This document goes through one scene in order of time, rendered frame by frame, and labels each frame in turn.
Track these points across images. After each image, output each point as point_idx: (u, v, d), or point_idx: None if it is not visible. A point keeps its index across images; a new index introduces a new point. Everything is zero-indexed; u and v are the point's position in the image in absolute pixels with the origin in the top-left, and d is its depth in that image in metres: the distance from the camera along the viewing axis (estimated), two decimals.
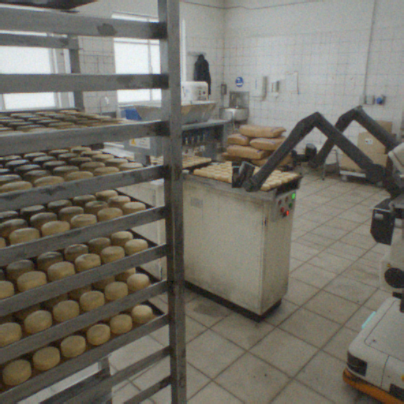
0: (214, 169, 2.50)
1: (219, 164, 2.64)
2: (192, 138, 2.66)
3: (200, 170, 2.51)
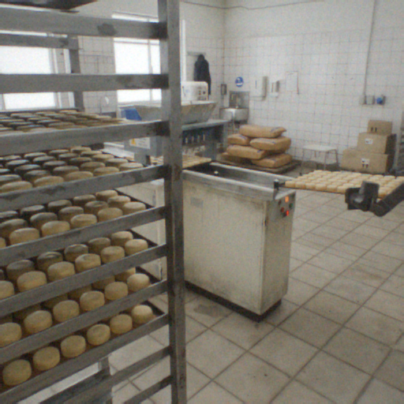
0: (307, 179, 2.06)
1: (308, 173, 2.20)
2: (192, 138, 2.66)
3: None
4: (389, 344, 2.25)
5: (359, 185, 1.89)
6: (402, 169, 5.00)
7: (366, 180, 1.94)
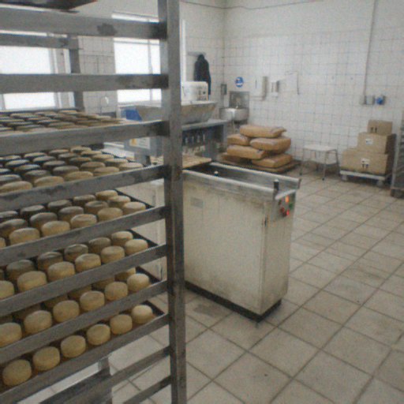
0: None
1: None
2: (192, 138, 2.66)
3: None
4: (389, 344, 2.25)
5: None
6: (402, 169, 5.00)
7: None
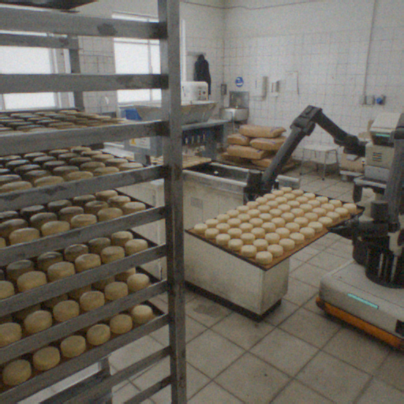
0: (248, 240, 1.31)
1: (209, 235, 1.37)
2: (192, 138, 2.66)
3: (248, 255, 1.24)
4: (389, 344, 2.25)
5: (295, 215, 1.49)
6: None
7: (279, 207, 1.54)
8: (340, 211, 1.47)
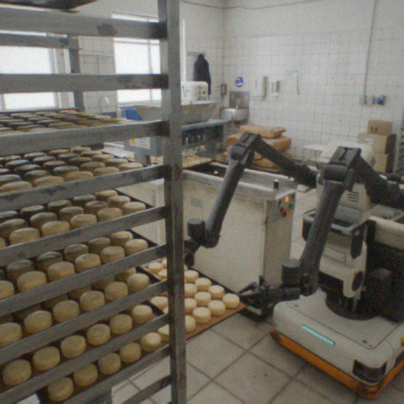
0: None
1: None
2: (192, 138, 2.66)
3: None
4: None
5: None
6: (402, 169, 5.00)
7: None
8: (214, 306, 1.09)
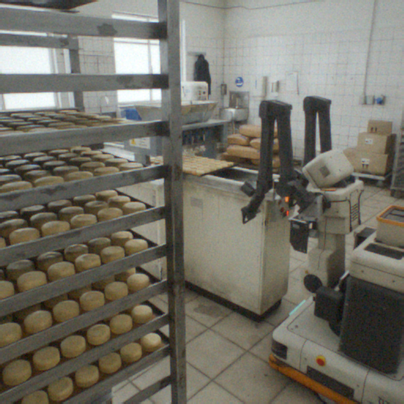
0: None
1: None
2: (192, 138, 2.66)
3: None
4: None
5: None
6: (402, 169, 5.00)
7: None
8: (127, 351, 0.92)
